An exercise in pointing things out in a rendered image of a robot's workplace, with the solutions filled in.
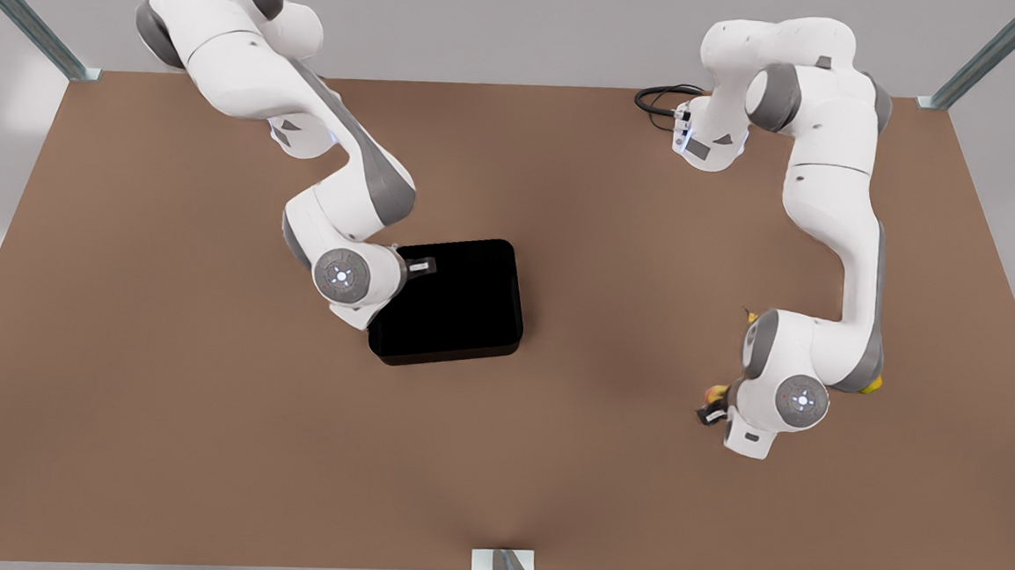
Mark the black rectangular tray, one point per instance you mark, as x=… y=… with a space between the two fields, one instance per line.
x=462 y=304

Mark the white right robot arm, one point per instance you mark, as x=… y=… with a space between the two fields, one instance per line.
x=248 y=62

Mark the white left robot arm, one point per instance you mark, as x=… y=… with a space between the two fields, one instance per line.
x=831 y=181

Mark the yellow banana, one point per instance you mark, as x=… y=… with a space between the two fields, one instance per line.
x=871 y=385

